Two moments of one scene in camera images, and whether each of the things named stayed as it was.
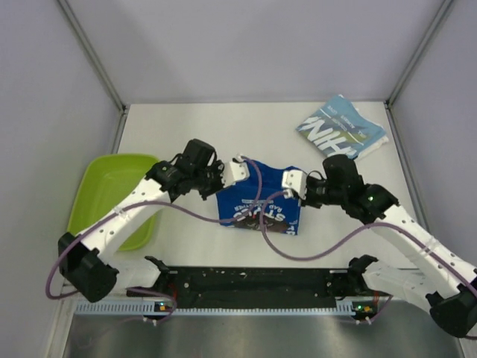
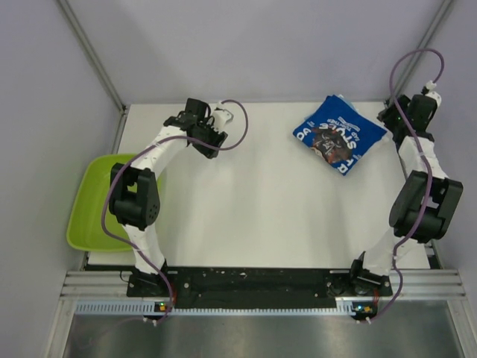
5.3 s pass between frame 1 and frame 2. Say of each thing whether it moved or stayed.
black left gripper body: moved
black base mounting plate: stayed
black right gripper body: moved
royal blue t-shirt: moved
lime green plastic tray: stayed
